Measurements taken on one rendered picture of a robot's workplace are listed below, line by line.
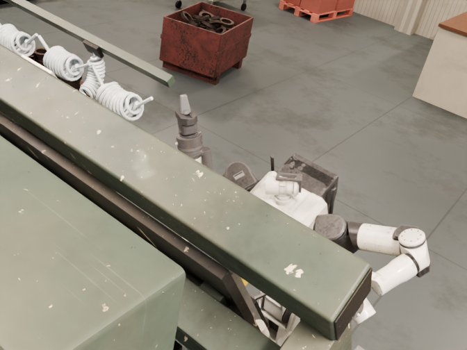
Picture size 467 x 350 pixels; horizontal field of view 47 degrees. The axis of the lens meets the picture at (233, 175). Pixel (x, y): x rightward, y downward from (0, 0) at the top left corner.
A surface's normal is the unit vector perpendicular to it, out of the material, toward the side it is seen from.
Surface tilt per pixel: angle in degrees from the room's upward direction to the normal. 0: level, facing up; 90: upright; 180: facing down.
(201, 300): 32
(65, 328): 0
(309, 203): 23
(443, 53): 90
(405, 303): 0
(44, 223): 0
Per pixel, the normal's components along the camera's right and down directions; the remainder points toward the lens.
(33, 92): -0.18, -0.51
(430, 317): 0.17, -0.83
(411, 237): -0.31, -0.83
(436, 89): -0.60, 0.34
